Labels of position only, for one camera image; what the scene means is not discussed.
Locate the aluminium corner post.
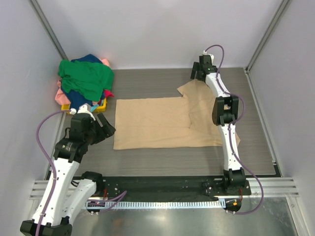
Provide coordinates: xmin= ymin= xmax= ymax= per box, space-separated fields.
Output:
xmin=29 ymin=0 xmax=68 ymax=59
xmin=244 ymin=0 xmax=291 ymax=74

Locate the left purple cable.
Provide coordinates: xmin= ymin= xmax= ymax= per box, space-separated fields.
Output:
xmin=35 ymin=109 xmax=74 ymax=232

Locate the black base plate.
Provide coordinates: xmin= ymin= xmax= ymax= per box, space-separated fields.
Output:
xmin=93 ymin=176 xmax=252 ymax=202

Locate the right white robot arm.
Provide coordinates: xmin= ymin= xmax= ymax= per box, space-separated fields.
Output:
xmin=190 ymin=52 xmax=246 ymax=195

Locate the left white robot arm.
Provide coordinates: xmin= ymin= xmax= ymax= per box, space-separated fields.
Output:
xmin=20 ymin=112 xmax=116 ymax=236

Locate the aluminium frame rail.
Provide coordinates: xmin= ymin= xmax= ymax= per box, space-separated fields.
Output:
xmin=30 ymin=177 xmax=299 ymax=200

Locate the light blue cloth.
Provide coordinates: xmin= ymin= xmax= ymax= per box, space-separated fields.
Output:
xmin=91 ymin=104 xmax=99 ymax=112

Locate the right aluminium corner post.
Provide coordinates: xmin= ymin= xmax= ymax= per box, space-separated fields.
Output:
xmin=244 ymin=0 xmax=291 ymax=74

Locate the green t shirt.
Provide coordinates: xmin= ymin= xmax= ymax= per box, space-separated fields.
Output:
xmin=58 ymin=60 xmax=114 ymax=101

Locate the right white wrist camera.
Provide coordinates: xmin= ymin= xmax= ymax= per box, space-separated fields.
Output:
xmin=202 ymin=51 xmax=215 ymax=62

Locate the left aluminium corner post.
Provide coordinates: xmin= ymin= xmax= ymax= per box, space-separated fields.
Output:
xmin=29 ymin=0 xmax=68 ymax=59

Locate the pink t shirt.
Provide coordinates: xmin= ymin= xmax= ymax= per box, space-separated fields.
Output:
xmin=55 ymin=59 xmax=110 ymax=105

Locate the white slotted cable duct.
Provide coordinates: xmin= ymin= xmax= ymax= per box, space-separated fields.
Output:
xmin=85 ymin=199 xmax=226 ymax=210

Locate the beige t shirt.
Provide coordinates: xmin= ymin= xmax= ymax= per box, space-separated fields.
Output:
xmin=113 ymin=78 xmax=241 ymax=150

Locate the yellow plastic bin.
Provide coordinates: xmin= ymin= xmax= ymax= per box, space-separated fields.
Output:
xmin=61 ymin=97 xmax=107 ymax=114

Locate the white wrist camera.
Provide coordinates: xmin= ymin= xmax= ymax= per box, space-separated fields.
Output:
xmin=202 ymin=51 xmax=215 ymax=62
xmin=69 ymin=103 xmax=96 ymax=120

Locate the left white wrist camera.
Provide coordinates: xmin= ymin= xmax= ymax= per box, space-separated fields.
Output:
xmin=69 ymin=103 xmax=96 ymax=120

